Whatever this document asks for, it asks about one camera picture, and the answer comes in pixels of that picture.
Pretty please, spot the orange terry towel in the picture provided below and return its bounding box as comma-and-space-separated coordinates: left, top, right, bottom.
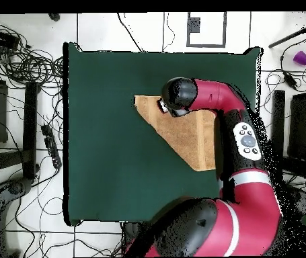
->
134, 95, 219, 172

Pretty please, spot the dark green table cloth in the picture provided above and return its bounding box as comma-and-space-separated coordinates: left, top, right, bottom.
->
62, 42, 262, 226

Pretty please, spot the dark grey square patch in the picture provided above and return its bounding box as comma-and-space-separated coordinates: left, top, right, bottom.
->
188, 17, 201, 34

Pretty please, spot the black upright bar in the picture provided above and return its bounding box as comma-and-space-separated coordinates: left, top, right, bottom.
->
272, 89, 286, 159
22, 81, 40, 180

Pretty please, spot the black power strip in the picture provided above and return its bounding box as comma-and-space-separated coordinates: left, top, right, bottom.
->
40, 124, 63, 170

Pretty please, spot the black power adapter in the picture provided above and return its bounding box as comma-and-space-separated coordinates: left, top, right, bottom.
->
282, 71, 299, 91

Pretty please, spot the black tripod pole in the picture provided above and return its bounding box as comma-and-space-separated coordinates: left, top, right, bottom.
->
268, 11, 306, 49

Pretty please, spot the purple cup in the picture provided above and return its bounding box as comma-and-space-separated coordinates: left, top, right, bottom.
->
293, 50, 306, 67

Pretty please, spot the dark grey stand foot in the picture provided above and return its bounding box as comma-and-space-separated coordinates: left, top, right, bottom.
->
0, 177, 33, 257

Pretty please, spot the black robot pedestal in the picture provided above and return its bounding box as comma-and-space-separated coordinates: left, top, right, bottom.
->
121, 221, 145, 257

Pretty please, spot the black cable tangle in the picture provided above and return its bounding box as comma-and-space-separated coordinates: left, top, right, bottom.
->
0, 15, 65, 89

